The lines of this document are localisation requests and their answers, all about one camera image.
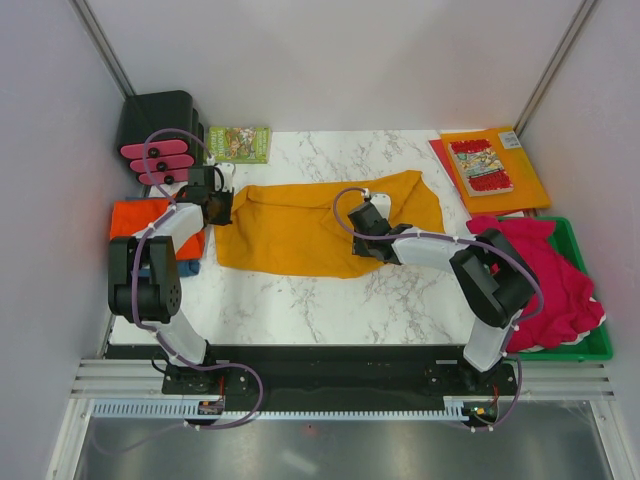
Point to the red folder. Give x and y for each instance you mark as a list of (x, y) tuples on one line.
[(438, 148)]

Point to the green treehouse book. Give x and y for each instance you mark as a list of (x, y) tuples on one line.
[(238, 145)]

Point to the black pink mini drawer unit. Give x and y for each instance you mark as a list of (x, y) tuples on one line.
[(158, 137)]

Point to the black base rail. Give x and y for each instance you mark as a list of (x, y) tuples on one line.
[(339, 377)]

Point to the white slotted cable duct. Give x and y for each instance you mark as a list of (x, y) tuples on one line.
[(202, 410)]

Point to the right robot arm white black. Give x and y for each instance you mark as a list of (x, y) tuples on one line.
[(495, 280)]

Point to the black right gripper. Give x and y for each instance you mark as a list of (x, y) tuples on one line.
[(358, 248)]

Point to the red yellow comic book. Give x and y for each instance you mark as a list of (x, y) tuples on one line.
[(480, 167)]

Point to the green plastic bin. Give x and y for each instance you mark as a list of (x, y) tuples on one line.
[(597, 346)]

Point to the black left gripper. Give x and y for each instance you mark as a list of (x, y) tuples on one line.
[(228, 196)]

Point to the folded blue t shirt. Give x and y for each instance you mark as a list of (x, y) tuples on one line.
[(188, 268)]

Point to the folded orange t shirt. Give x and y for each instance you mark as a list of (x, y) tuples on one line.
[(129, 217)]

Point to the yellow t shirt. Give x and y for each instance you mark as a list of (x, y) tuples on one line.
[(291, 229)]

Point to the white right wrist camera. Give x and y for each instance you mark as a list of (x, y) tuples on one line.
[(381, 201)]

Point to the magenta t shirt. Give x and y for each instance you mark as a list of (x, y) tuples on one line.
[(570, 310)]

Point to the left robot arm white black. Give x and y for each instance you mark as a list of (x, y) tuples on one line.
[(144, 285)]

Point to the orange folder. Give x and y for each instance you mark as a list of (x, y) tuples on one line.
[(528, 191)]

